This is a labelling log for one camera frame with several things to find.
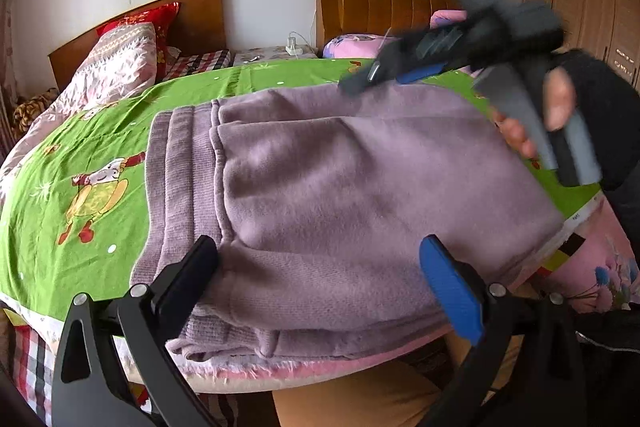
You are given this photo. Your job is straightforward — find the person's right hand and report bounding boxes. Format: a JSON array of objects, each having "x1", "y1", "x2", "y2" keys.
[{"x1": 492, "y1": 69, "x2": 577, "y2": 158}]

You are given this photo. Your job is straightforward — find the lilac fleece pants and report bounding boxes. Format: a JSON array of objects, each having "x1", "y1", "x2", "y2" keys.
[{"x1": 131, "y1": 79, "x2": 573, "y2": 363}]

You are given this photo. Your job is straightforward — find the pink floral curtain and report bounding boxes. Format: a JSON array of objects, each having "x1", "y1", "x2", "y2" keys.
[{"x1": 0, "y1": 0, "x2": 21, "y2": 148}]

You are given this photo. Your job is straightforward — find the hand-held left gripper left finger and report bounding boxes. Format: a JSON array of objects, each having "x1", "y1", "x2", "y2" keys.
[{"x1": 52, "y1": 234, "x2": 221, "y2": 427}]

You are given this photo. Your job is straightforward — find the person's right forearm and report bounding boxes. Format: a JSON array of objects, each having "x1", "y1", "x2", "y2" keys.
[{"x1": 552, "y1": 49, "x2": 640, "y2": 248}]

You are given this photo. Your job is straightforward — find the pink patterned quilt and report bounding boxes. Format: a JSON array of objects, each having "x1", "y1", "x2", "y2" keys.
[{"x1": 0, "y1": 23, "x2": 158, "y2": 188}]

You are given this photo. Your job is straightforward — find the nightstand with floral cloth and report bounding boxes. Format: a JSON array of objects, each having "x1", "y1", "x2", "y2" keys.
[{"x1": 234, "y1": 46, "x2": 318, "y2": 66}]

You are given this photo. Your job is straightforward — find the green cartoon bedsheet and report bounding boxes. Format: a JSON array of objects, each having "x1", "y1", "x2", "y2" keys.
[{"x1": 0, "y1": 57, "x2": 603, "y2": 323}]

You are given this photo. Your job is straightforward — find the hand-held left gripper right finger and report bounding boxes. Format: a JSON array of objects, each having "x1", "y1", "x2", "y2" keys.
[{"x1": 419, "y1": 234, "x2": 593, "y2": 427}]

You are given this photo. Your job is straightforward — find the plain wooden headboard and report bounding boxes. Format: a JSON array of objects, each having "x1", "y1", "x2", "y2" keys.
[{"x1": 48, "y1": 0, "x2": 228, "y2": 92}]

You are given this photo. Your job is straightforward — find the pink floral mattress cover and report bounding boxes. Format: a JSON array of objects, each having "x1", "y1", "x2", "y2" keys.
[{"x1": 542, "y1": 199, "x2": 640, "y2": 313}]

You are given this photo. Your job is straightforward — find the person's black jacket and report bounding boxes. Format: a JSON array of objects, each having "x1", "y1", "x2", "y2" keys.
[{"x1": 520, "y1": 297, "x2": 640, "y2": 427}]

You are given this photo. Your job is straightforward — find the brown patterned blanket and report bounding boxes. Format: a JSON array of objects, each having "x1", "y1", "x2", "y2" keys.
[{"x1": 11, "y1": 88, "x2": 60, "y2": 138}]

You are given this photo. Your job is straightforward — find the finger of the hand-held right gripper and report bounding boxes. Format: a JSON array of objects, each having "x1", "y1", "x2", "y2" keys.
[
  {"x1": 395, "y1": 61, "x2": 447, "y2": 86},
  {"x1": 339, "y1": 38, "x2": 426, "y2": 96}
]

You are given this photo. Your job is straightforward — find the wooden bed frame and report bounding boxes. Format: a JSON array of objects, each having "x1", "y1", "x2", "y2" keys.
[{"x1": 272, "y1": 347, "x2": 506, "y2": 427}]

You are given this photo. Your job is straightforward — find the red plaid bedsheet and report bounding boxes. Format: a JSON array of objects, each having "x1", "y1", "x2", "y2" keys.
[{"x1": 7, "y1": 322, "x2": 58, "y2": 427}]

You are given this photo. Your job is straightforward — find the red pillow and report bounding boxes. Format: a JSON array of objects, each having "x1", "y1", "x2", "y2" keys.
[{"x1": 96, "y1": 2, "x2": 181, "y2": 65}]

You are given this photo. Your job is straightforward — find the pink folded quilt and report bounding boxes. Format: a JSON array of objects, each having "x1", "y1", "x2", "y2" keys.
[{"x1": 430, "y1": 9, "x2": 468, "y2": 30}]

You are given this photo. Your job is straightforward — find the dark plaid bedsheet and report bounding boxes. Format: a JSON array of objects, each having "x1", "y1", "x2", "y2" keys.
[{"x1": 160, "y1": 48, "x2": 233, "y2": 82}]

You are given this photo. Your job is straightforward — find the purple floral pillow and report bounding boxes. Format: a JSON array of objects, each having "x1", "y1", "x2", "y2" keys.
[{"x1": 322, "y1": 33, "x2": 401, "y2": 60}]

